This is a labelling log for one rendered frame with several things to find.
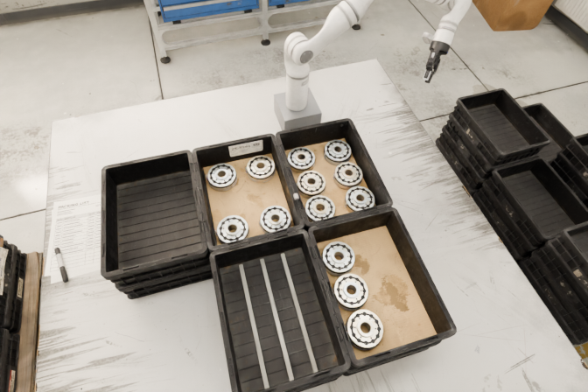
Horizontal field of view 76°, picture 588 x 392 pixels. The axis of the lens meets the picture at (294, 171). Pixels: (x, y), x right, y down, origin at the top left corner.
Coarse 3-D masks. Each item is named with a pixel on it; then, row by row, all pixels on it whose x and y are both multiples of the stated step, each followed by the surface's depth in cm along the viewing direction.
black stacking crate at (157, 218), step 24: (120, 168) 127; (144, 168) 130; (168, 168) 134; (120, 192) 132; (144, 192) 132; (168, 192) 132; (192, 192) 133; (120, 216) 126; (144, 216) 127; (168, 216) 127; (192, 216) 127; (120, 240) 122; (144, 240) 122; (168, 240) 122; (192, 240) 122; (120, 264) 117; (192, 264) 116; (120, 288) 113
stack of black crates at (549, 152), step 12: (528, 108) 229; (540, 108) 230; (540, 120) 232; (552, 120) 224; (552, 132) 226; (564, 132) 218; (552, 144) 224; (564, 144) 220; (540, 156) 205; (552, 156) 219
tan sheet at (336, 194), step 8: (312, 144) 147; (320, 144) 147; (288, 152) 144; (320, 152) 144; (320, 160) 142; (352, 160) 143; (320, 168) 140; (328, 168) 140; (296, 176) 138; (328, 176) 138; (312, 184) 136; (328, 184) 136; (360, 184) 137; (328, 192) 134; (336, 192) 134; (344, 192) 134; (304, 200) 132; (336, 200) 132; (360, 200) 132; (336, 208) 130; (344, 208) 130
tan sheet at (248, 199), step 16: (240, 160) 141; (240, 176) 137; (208, 192) 133; (224, 192) 133; (240, 192) 133; (256, 192) 133; (272, 192) 133; (224, 208) 129; (240, 208) 129; (256, 208) 129; (288, 208) 130; (256, 224) 126
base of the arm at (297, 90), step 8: (288, 80) 149; (296, 80) 147; (304, 80) 148; (288, 88) 152; (296, 88) 150; (304, 88) 152; (288, 96) 156; (296, 96) 154; (304, 96) 155; (288, 104) 159; (296, 104) 157; (304, 104) 160
